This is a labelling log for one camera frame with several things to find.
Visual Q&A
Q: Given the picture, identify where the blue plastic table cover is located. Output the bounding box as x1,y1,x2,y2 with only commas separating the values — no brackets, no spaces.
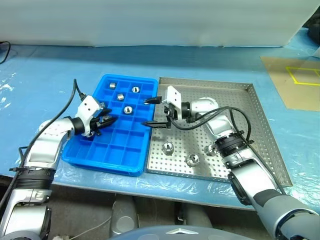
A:
0,26,320,213

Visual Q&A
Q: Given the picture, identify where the yellow tape square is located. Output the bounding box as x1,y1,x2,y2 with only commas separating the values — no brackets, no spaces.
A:
285,65,320,87

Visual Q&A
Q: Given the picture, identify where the perforated steel tray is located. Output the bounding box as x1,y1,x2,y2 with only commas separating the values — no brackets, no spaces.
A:
145,76,294,188

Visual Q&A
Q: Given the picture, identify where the thin black cable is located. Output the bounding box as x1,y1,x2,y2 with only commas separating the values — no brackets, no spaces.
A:
0,41,12,65

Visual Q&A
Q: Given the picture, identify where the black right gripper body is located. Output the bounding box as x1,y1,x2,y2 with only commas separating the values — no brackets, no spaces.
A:
162,103,179,130

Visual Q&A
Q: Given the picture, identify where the blue compartment tray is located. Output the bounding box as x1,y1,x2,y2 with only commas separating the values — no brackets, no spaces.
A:
61,73,159,178

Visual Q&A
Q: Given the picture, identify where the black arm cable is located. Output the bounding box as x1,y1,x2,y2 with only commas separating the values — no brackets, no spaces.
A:
0,78,88,208
171,106,287,196

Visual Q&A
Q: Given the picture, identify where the dark blue rounded shell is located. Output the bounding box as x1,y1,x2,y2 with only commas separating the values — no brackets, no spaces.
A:
107,224,241,240

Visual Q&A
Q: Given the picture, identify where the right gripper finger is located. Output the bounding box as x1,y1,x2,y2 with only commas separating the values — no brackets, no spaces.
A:
143,95,163,106
141,120,169,129

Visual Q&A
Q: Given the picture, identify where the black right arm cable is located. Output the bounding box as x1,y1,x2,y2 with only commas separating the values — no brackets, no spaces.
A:
171,106,287,196

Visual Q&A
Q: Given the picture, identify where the grey rounded shape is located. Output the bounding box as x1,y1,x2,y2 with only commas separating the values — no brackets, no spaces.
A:
174,201,214,229
109,197,140,237

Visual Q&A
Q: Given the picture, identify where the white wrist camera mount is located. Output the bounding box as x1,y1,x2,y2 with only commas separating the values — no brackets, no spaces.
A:
74,96,105,138
161,85,183,120

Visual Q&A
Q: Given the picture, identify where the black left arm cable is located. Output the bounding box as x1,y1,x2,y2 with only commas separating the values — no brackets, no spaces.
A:
0,78,88,208

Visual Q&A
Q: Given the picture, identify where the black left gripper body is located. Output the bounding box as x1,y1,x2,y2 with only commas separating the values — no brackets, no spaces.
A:
89,115,106,137

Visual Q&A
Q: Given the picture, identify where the black device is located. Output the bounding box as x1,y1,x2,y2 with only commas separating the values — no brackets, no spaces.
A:
304,13,320,47

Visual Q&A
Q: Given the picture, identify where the brown cardboard sheet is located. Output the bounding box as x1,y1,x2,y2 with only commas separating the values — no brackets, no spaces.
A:
259,55,320,112

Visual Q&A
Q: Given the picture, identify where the thin white wire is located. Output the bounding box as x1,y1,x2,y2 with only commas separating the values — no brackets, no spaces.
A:
71,216,112,240

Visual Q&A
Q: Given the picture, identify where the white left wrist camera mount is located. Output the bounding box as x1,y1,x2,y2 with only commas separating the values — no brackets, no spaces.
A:
74,96,105,138

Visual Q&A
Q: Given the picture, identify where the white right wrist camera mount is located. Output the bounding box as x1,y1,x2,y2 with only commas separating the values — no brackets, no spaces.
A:
161,85,183,120

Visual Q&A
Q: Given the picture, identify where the white foam board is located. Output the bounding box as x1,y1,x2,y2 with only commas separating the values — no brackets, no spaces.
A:
0,0,320,48

